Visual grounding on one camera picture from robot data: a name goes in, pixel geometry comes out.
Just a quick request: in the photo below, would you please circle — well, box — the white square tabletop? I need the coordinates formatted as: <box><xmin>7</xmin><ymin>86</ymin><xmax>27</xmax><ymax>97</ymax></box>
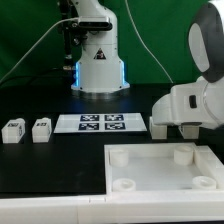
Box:
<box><xmin>104</xmin><ymin>143</ymin><xmax>224</xmax><ymax>193</ymax></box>

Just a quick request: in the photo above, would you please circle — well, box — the white base tag sheet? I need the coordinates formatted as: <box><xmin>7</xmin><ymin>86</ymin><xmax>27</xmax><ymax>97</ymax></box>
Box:
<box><xmin>54</xmin><ymin>113</ymin><xmax>146</xmax><ymax>134</ymax></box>

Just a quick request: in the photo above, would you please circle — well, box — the white camera cable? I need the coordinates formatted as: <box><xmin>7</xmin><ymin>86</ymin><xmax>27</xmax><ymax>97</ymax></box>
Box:
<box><xmin>0</xmin><ymin>17</ymin><xmax>80</xmax><ymax>85</ymax></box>

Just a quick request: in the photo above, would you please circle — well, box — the white L-shaped obstacle fence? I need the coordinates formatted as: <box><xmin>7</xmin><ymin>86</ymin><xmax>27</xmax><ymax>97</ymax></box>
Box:
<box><xmin>0</xmin><ymin>145</ymin><xmax>224</xmax><ymax>224</ymax></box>

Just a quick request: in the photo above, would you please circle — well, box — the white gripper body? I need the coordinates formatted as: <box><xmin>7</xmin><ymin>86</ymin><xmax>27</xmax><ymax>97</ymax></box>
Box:
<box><xmin>152</xmin><ymin>79</ymin><xmax>224</xmax><ymax>129</ymax></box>

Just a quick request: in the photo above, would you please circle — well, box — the grey camera on stand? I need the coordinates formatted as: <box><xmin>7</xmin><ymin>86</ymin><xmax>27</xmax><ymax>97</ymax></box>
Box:
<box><xmin>72</xmin><ymin>16</ymin><xmax>112</xmax><ymax>31</ymax></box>

